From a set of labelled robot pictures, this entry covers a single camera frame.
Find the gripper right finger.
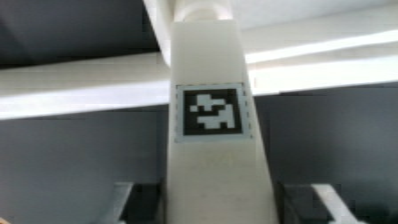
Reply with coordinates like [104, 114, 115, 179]
[310, 184, 367, 224]

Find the white desk top tray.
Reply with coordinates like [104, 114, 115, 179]
[141, 0, 398, 63]

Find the white leg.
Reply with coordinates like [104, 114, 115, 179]
[164, 20, 278, 224]

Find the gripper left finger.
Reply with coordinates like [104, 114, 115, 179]
[95, 182, 132, 224]

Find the white front fence bar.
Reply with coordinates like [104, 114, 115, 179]
[0, 29, 398, 121]

